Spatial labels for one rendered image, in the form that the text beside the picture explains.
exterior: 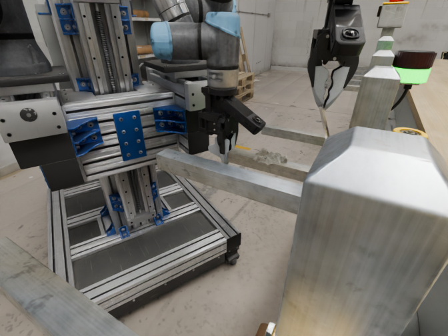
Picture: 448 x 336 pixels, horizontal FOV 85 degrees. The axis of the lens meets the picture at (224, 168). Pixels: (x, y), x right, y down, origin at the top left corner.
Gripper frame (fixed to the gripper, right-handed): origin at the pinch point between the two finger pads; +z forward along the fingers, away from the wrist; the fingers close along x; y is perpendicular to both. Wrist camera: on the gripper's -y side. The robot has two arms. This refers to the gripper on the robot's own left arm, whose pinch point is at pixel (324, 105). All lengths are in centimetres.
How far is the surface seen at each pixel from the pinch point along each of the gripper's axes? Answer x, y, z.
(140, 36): 179, 282, -5
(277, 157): 8.3, 1.0, 13.3
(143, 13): 162, 265, -29
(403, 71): -11.0, -4.1, -7.5
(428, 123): -36.4, 26.0, 10.8
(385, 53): -8.2, -1.5, -10.1
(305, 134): -1.1, 23.2, 15.5
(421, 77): -13.7, -4.7, -6.8
